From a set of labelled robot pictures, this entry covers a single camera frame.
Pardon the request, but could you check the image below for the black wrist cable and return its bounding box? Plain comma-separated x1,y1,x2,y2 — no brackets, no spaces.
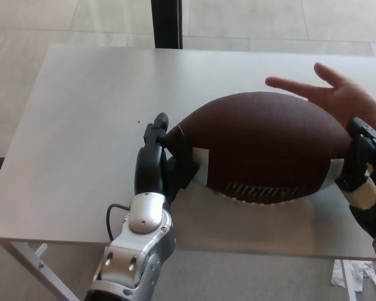
105,203,133,243

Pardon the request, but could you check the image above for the brown american football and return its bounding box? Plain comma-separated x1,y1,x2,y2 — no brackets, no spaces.
165,91,353,205

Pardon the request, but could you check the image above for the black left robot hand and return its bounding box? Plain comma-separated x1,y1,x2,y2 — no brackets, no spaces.
134,112,204,202

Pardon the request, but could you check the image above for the white metal bracket strut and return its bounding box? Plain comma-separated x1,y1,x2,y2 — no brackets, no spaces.
34,243,50,268

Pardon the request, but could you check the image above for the white diagonal table leg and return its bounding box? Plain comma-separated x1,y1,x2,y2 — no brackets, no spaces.
0,240,73,301

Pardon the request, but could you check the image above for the crumpled white tape scrap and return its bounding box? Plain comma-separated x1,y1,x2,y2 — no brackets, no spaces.
330,259,376,301

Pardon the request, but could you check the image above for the white upright table leg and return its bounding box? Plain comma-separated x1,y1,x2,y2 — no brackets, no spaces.
340,259,358,301

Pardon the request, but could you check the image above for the black vertical pillar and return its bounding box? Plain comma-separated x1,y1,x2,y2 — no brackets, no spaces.
150,0,184,50

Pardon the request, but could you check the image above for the person's bare hand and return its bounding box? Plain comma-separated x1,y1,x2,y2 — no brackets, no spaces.
265,61,376,127

